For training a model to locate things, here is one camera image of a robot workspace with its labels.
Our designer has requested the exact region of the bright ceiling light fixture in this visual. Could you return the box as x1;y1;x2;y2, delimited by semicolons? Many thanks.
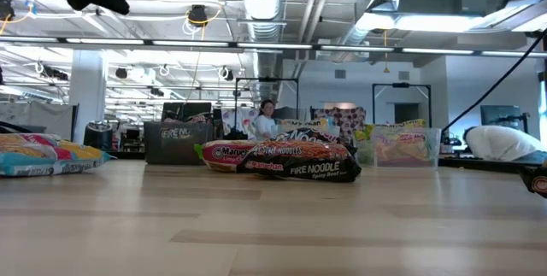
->
356;10;488;33

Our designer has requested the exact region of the patterned fabric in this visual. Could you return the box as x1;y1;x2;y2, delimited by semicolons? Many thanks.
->
314;106;368;140

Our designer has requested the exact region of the black ceiling camera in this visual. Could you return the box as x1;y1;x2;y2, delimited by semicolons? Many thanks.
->
187;4;209;27

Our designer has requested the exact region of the person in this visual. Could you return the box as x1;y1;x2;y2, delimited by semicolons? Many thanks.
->
463;125;547;165
254;99;279;140

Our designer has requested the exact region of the dark computer monitor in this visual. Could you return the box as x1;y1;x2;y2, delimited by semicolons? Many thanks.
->
479;104;523;131

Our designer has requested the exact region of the black monitor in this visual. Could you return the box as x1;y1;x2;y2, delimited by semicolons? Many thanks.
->
162;102;214;122

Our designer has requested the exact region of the white building pillar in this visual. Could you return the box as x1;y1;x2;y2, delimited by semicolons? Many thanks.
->
68;49;108;144

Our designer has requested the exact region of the long overhead light bar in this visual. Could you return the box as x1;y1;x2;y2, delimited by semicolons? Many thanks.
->
0;35;547;58

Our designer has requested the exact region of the silver round air duct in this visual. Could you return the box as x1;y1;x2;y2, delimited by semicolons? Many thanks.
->
237;0;286;102

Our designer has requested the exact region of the black cylindrical container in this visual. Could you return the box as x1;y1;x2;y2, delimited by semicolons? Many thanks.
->
83;121;114;151

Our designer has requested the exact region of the black metal rig frame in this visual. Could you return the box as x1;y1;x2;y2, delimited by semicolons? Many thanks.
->
371;82;433;128
233;77;300;140

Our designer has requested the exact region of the grey fabric partition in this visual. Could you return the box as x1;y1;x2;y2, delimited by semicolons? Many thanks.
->
0;102;77;140

